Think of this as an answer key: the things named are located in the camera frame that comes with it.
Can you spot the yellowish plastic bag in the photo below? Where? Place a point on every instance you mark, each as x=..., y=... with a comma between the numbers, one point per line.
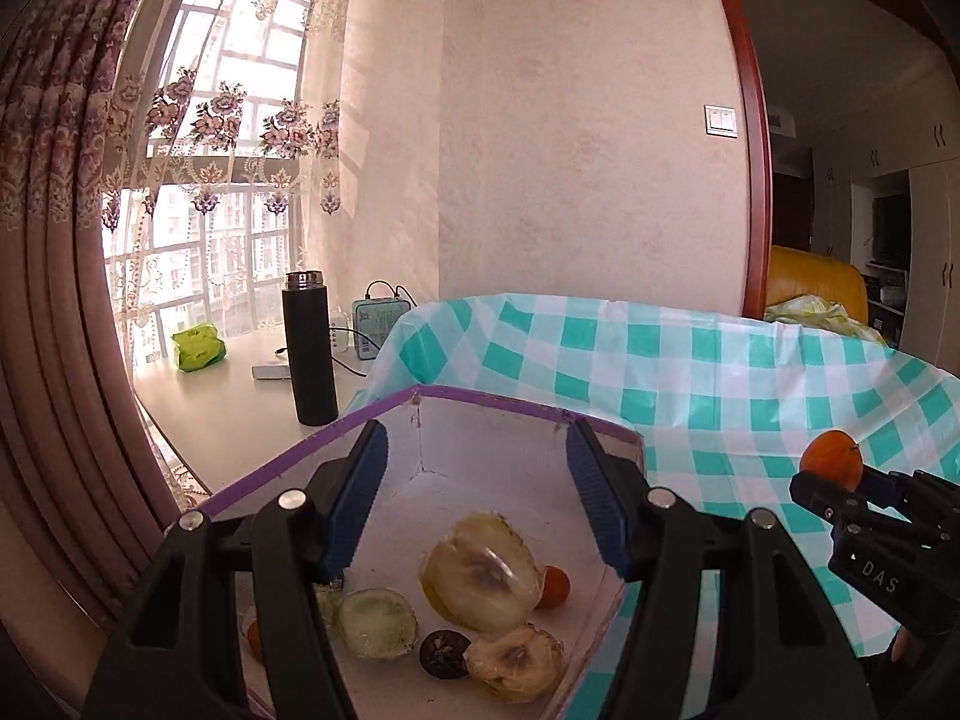
x=817, y=315

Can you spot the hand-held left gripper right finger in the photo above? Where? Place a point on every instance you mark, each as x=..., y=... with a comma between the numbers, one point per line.
x=592, y=502

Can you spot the dark purple fruit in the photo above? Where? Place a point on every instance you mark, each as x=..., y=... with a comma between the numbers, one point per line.
x=442, y=654

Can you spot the red-brown door frame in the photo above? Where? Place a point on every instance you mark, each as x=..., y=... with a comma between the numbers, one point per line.
x=754, y=165

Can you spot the teal checked tablecloth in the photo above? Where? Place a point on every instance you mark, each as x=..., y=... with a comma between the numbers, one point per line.
x=675, y=360

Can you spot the white light switch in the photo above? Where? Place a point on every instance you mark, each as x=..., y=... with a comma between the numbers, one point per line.
x=720, y=121

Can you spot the flat white box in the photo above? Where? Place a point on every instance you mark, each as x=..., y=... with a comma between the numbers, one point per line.
x=270, y=373

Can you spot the green packet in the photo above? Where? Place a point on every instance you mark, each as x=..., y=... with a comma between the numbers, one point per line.
x=199, y=349

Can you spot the black thermos bottle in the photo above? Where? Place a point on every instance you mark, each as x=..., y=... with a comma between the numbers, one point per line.
x=309, y=352

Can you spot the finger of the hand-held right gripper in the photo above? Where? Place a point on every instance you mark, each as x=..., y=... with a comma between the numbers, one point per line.
x=889, y=484
x=821, y=495

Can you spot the white wall cabinets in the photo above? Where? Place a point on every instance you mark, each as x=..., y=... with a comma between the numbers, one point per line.
x=930, y=240

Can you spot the yellow sofa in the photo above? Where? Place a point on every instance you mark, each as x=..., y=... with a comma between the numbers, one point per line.
x=814, y=274

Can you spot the yellow fruit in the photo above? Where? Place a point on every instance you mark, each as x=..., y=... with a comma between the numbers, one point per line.
x=480, y=574

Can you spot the pale green fruit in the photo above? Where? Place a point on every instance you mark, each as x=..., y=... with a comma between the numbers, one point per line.
x=375, y=624

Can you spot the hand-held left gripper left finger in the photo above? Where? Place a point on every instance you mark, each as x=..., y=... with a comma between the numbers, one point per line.
x=356, y=510

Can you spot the yellow-green fruit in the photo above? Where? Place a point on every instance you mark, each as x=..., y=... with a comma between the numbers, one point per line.
x=514, y=664

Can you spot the sheer floral curtain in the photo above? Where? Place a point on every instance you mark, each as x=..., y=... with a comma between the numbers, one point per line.
x=225, y=112

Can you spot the ceiling air vent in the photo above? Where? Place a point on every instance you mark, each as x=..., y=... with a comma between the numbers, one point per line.
x=780, y=124

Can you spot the small orange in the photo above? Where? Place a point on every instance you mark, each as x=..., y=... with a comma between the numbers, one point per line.
x=556, y=587
x=832, y=459

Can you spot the purple cardboard box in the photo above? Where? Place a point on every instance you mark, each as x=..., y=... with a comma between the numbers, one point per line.
x=487, y=457

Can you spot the black television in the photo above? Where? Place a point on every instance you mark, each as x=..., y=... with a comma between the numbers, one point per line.
x=892, y=229

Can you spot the person's right hand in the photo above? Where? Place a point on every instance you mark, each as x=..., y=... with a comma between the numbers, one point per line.
x=901, y=643

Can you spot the patterned heavy curtain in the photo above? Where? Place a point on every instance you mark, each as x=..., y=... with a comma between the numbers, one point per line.
x=60, y=240

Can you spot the teal electronic device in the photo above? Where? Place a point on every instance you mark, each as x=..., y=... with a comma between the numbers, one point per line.
x=379, y=330

